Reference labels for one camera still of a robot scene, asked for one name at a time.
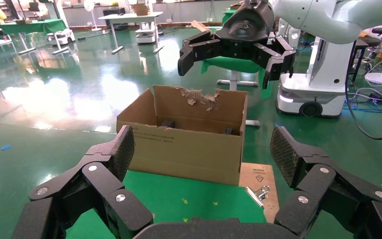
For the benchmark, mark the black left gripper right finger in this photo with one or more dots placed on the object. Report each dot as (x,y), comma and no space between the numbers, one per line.
(326,191)

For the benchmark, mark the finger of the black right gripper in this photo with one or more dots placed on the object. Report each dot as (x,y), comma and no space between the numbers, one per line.
(197,49)
(278,61)

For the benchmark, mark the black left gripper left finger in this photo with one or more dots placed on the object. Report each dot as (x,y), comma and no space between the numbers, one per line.
(95,184)

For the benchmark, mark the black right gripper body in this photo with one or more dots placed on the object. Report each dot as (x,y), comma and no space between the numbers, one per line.
(243,29)

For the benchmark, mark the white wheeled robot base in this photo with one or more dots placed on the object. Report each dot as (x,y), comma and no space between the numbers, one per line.
(322,66)

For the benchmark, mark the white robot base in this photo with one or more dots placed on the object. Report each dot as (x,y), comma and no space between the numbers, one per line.
(60,36)

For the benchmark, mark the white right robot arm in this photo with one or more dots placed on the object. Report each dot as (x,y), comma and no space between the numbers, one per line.
(326,16)

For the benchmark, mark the brown cardboard box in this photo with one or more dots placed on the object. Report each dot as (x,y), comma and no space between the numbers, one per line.
(141,9)

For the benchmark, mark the large open torn carton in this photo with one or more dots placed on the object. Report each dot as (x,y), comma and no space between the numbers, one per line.
(184,155)

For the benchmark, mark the green cloth covered table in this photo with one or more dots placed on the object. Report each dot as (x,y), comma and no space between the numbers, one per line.
(230,64)

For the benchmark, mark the small white mobile robot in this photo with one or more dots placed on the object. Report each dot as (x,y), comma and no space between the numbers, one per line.
(145,33)

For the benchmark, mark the silver binder clip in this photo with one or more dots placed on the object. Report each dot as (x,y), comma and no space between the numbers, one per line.
(255,195)

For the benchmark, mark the white desk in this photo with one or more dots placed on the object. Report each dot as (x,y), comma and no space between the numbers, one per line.
(128,15)

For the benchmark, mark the black foam block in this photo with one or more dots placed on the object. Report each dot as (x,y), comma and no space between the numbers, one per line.
(168,123)
(228,131)

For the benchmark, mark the black cabinet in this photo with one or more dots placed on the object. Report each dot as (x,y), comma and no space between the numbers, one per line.
(112,11)

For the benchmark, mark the small blue floor scrap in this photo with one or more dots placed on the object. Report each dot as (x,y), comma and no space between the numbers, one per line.
(5,147)

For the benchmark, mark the black stool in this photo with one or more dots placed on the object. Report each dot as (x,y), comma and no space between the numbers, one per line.
(380,31)

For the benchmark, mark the white standing fan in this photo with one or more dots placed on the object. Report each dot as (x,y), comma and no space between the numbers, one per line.
(89,5)

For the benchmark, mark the long green covered table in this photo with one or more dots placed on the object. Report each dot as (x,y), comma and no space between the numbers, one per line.
(32,25)

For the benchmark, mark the white table pedestal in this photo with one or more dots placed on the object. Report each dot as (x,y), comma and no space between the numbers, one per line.
(233,77)

